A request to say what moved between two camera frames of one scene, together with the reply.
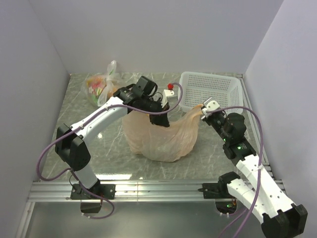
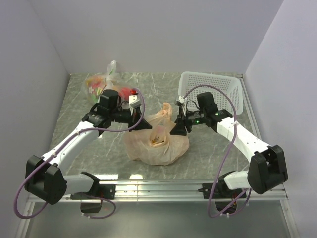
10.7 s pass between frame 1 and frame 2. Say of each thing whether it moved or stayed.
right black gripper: moved
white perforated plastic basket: stayed
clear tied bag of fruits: stayed
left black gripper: moved
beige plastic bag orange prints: moved
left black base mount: stayed
